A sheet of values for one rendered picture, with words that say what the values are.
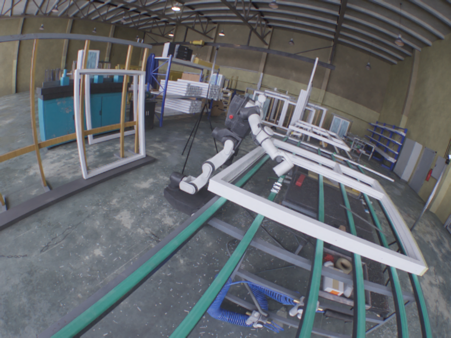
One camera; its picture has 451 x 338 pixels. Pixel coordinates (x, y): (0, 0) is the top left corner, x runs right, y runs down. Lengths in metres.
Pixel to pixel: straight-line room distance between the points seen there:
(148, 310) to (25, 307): 1.05
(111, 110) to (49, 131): 1.53
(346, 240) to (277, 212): 0.40
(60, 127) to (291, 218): 4.01
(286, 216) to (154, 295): 1.13
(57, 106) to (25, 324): 3.42
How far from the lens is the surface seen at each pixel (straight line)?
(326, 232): 0.99
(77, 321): 0.63
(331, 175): 1.94
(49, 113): 4.03
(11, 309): 1.95
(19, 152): 2.70
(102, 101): 4.41
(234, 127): 1.64
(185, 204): 2.05
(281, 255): 0.89
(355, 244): 1.05
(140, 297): 1.57
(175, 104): 6.05
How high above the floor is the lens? 1.42
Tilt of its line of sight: 25 degrees down
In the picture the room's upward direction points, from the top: 13 degrees clockwise
